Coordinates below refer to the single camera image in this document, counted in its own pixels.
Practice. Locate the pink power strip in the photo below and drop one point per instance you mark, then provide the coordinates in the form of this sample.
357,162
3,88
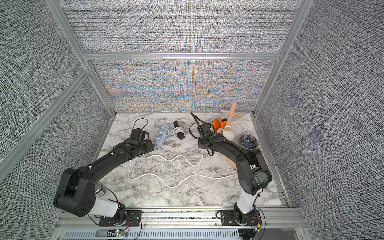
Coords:
231,162

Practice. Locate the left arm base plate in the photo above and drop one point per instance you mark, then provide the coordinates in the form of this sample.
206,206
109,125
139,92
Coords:
130,218

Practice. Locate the aluminium front rail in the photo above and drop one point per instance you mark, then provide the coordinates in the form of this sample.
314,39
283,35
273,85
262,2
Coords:
187,223

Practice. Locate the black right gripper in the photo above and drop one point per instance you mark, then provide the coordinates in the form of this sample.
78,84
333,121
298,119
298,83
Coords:
202,132

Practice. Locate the silver cylinder on table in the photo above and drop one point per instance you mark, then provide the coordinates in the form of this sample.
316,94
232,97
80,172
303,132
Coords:
99,190

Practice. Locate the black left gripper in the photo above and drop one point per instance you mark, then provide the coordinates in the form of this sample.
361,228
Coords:
148,146

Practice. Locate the wooden mug tree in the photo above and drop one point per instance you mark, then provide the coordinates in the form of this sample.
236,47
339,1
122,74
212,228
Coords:
231,113

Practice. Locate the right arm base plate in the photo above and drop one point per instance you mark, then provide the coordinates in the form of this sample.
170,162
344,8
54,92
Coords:
237,218

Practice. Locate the white mug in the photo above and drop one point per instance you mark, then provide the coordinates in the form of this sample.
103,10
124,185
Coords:
227,133

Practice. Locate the orange mug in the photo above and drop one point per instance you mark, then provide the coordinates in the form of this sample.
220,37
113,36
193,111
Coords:
219,123

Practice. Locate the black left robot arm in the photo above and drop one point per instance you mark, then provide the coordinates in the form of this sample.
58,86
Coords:
76,193

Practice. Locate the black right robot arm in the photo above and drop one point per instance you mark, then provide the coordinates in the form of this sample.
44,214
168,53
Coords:
253,172

